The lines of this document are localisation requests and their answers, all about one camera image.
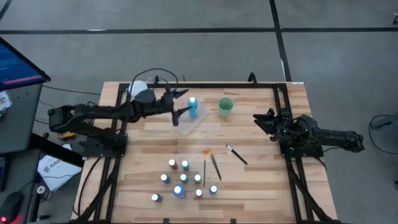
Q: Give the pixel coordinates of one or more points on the computer monitor blue screen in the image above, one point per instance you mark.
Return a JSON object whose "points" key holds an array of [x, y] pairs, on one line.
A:
{"points": [[15, 67]]}

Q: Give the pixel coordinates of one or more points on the papers on desk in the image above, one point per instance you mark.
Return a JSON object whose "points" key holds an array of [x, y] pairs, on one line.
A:
{"points": [[3, 101]]}

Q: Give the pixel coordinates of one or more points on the black aluminium table frame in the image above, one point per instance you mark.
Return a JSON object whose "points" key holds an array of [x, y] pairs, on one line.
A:
{"points": [[217, 85]]}

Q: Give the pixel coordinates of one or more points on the white mushroom lamp brass base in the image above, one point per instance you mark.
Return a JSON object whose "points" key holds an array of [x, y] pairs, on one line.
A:
{"points": [[136, 87]]}

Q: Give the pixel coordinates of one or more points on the black desk bar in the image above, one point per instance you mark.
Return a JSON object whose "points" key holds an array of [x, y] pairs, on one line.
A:
{"points": [[53, 149]]}

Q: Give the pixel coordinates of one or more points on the orange fan paint brush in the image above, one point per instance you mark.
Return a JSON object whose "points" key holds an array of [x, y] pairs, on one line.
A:
{"points": [[204, 168]]}

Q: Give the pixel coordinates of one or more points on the silver ferrule black paint brush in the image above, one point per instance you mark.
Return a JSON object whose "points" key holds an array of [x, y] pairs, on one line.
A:
{"points": [[237, 155]]}

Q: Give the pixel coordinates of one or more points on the small black floor object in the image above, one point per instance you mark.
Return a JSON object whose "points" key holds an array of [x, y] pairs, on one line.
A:
{"points": [[395, 20]]}

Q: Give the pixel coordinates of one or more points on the small bright red paint bottle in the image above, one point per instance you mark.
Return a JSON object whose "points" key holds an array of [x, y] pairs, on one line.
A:
{"points": [[198, 193]]}

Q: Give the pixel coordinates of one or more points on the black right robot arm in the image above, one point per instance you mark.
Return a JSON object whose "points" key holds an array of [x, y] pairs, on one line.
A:
{"points": [[329, 137]]}

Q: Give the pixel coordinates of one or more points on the large light blue paint bottle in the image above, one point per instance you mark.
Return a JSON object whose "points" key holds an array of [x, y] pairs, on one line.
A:
{"points": [[192, 109]]}

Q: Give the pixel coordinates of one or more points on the small turquoise paint bottle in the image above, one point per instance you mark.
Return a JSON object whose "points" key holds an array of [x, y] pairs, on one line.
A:
{"points": [[185, 164]]}

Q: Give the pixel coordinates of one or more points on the small dark red paint bottle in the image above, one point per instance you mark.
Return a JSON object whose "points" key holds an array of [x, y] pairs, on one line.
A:
{"points": [[172, 164]]}

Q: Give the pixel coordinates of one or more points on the yellow plug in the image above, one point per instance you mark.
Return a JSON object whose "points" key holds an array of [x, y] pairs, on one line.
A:
{"points": [[66, 135]]}

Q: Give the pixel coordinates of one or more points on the orange tipped round paint brush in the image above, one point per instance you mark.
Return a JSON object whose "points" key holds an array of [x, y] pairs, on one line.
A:
{"points": [[215, 166]]}

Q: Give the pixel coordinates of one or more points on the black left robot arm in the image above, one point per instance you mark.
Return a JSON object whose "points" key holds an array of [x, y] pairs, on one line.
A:
{"points": [[93, 112]]}

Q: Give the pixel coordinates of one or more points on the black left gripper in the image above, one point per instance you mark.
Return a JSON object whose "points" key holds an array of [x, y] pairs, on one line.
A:
{"points": [[168, 101]]}

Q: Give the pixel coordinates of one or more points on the black computer mouse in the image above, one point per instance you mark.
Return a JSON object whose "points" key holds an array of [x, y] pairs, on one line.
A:
{"points": [[9, 205]]}

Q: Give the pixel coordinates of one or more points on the black frame hook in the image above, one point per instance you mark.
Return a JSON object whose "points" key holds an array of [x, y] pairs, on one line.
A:
{"points": [[156, 80], [252, 77]]}

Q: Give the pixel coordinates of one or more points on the white printed cardboard box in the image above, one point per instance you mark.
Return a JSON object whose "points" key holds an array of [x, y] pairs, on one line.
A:
{"points": [[57, 169]]}

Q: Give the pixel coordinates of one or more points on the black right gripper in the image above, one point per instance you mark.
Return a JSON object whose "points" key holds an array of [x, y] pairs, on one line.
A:
{"points": [[278, 126]]}

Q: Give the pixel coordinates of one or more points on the large dark blue paint bottle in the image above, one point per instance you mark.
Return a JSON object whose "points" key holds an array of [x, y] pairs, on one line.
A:
{"points": [[178, 190]]}

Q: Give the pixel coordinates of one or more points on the white tape roll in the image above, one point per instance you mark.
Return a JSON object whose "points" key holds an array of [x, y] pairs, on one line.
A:
{"points": [[38, 189]]}

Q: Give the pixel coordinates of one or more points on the clear plastic container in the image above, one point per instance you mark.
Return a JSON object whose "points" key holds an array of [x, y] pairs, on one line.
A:
{"points": [[189, 124]]}

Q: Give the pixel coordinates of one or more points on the small light green paint bottle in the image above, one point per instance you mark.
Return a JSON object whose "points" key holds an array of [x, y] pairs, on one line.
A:
{"points": [[197, 178]]}

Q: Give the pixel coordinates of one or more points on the pale green plastic cup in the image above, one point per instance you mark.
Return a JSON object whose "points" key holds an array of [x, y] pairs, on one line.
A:
{"points": [[225, 107]]}

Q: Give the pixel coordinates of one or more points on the small black paint bottle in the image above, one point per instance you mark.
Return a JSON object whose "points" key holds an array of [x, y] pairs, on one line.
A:
{"points": [[155, 197]]}

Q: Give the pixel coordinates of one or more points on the small viridian green paint bottle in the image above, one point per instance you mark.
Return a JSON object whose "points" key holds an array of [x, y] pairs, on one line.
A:
{"points": [[183, 178]]}

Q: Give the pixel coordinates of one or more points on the small cerulean blue paint bottle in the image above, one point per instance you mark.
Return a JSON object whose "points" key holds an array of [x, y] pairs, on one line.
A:
{"points": [[164, 178]]}

